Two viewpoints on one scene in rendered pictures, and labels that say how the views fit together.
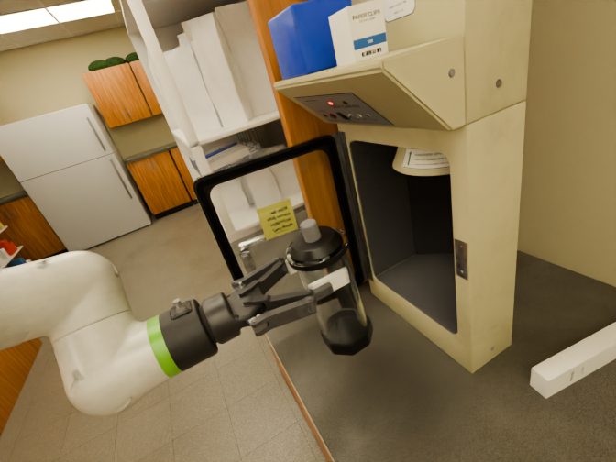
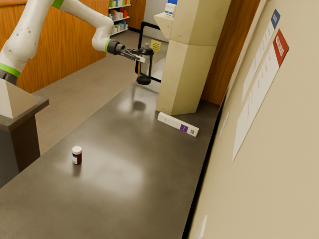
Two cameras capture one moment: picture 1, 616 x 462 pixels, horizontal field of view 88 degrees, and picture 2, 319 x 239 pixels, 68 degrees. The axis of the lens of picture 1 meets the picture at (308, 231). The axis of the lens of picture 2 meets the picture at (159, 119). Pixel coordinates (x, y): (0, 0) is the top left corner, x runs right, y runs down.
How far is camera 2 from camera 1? 1.24 m
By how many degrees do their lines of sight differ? 28
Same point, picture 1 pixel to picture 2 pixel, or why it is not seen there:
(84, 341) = (99, 32)
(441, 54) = (166, 21)
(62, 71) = not seen: outside the picture
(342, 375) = (136, 92)
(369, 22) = (170, 8)
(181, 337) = (110, 44)
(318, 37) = not seen: hidden behind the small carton
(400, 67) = (156, 18)
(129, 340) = (104, 38)
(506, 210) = (176, 68)
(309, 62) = not seen: hidden behind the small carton
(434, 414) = (138, 105)
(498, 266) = (171, 83)
